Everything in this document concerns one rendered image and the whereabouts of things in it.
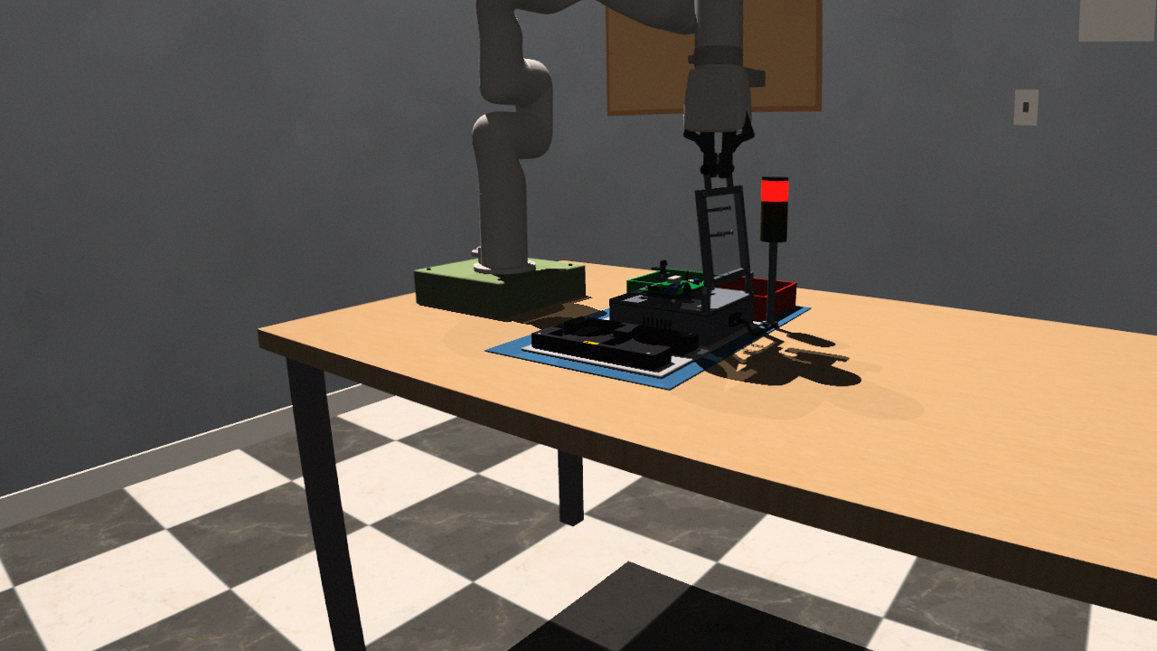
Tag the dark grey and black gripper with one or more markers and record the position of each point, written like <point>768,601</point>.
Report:
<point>713,106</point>

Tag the red bin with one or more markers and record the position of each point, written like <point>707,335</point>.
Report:
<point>785,295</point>

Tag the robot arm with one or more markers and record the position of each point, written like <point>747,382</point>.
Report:
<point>501,138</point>

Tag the green open-top bin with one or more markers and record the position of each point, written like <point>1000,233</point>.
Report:
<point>636,283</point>

